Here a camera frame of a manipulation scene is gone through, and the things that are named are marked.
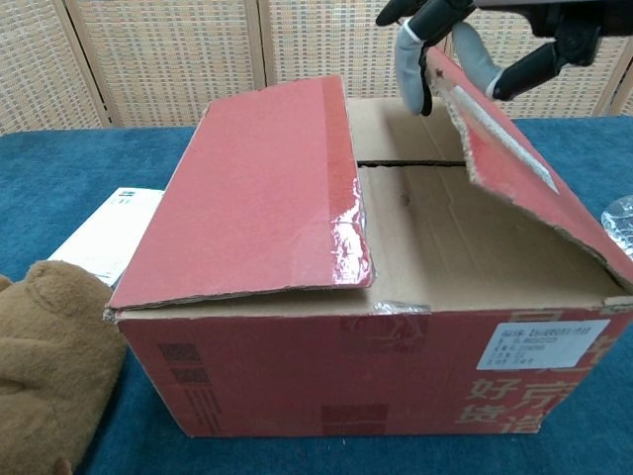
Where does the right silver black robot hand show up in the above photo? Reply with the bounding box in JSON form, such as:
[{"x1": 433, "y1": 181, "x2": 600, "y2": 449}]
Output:
[{"x1": 375, "y1": 0, "x2": 633, "y2": 118}]

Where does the red cardboard box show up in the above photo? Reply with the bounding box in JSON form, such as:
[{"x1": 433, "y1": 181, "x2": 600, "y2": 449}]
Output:
[{"x1": 102, "y1": 47, "x2": 633, "y2": 439}]

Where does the woven bamboo folding screen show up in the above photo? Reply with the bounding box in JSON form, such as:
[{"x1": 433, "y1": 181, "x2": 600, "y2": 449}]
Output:
[{"x1": 0, "y1": 0, "x2": 633, "y2": 138}]

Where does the clear plastic wrap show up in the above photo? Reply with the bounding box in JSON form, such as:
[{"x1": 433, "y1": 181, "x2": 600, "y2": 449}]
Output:
[{"x1": 599, "y1": 195, "x2": 633, "y2": 261}]

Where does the white paper booklet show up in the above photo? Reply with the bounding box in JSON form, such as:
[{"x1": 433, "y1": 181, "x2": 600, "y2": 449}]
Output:
[{"x1": 46, "y1": 186, "x2": 165, "y2": 291}]

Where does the brown plush capybara toy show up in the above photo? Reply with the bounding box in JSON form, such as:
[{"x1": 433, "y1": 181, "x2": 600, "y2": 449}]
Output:
[{"x1": 0, "y1": 260, "x2": 129, "y2": 475}]

